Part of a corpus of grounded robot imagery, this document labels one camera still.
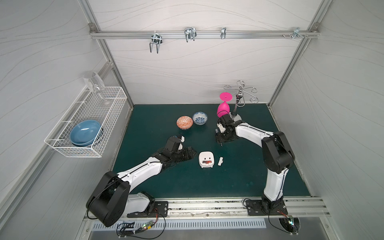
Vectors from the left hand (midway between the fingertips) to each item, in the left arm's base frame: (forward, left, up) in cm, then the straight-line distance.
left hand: (193, 154), depth 84 cm
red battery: (-2, -8, -5) cm, 10 cm away
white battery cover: (0, -17, -9) cm, 19 cm away
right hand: (+15, -18, -5) cm, 24 cm away
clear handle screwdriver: (+11, -14, +4) cm, 18 cm away
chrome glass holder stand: (+32, -30, +11) cm, 45 cm away
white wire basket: (+11, +51, +27) cm, 59 cm away
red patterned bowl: (+28, +7, -7) cm, 30 cm away
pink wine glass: (+27, -19, +11) cm, 34 cm away
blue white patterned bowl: (+33, -4, -7) cm, 34 cm away
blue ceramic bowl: (-5, +46, +26) cm, 53 cm away
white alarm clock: (0, -8, -6) cm, 10 cm away
